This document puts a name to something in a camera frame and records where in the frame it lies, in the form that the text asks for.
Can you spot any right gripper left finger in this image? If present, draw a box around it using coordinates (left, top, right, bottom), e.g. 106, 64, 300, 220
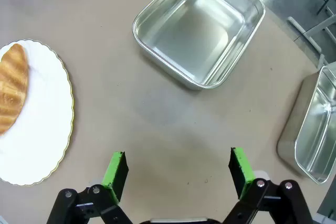
47, 151, 133, 224

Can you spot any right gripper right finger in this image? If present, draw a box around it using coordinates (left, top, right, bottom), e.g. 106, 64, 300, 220
223, 147, 313, 224

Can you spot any golden brown croissant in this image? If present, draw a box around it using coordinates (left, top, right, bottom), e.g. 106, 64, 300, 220
0, 43, 29, 137

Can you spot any stainless steel rectangular container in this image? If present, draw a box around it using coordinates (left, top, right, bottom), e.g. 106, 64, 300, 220
277, 65, 336, 185
132, 0, 266, 90

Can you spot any white scalloped plate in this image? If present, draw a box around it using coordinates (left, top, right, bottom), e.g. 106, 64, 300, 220
0, 39, 75, 187

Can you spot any large white table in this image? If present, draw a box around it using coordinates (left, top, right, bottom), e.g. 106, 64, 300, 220
287, 14, 336, 71

